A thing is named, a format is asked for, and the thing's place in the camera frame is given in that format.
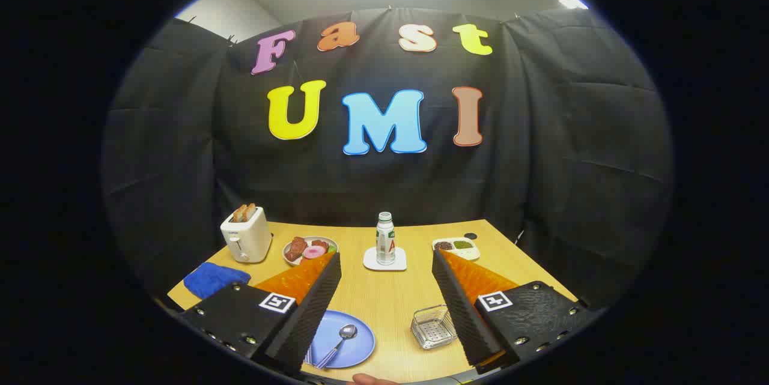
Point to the blue cloth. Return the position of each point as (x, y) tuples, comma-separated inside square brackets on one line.
[(213, 280)]

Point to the blue round plate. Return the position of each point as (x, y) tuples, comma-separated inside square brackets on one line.
[(357, 349)]

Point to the small red-brown meat piece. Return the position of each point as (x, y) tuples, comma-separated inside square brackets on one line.
[(320, 245)]

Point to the brown meat piece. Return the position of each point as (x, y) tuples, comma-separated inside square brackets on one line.
[(295, 249)]

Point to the small ceiling light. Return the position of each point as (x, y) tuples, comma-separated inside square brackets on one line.
[(572, 2)]

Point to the white toaster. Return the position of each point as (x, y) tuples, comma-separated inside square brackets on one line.
[(246, 238)]

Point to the white divided bean dish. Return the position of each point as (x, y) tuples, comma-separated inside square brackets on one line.
[(468, 253)]

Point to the grey food plate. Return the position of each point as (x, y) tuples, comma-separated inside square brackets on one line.
[(308, 240)]

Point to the pink ham slice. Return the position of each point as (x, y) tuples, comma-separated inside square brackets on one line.
[(314, 251)]

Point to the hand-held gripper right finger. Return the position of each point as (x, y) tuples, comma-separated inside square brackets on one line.
[(459, 307)]

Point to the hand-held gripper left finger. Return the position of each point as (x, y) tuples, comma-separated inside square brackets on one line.
[(312, 307)]

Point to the toast slice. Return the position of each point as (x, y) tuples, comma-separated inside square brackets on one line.
[(238, 214), (250, 211)]

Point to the white square coaster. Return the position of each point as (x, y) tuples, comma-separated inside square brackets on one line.
[(371, 263)]

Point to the black backdrop cloth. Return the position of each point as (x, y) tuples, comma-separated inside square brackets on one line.
[(541, 163)]

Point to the small drink bottle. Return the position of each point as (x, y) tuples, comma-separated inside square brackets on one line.
[(385, 241)]

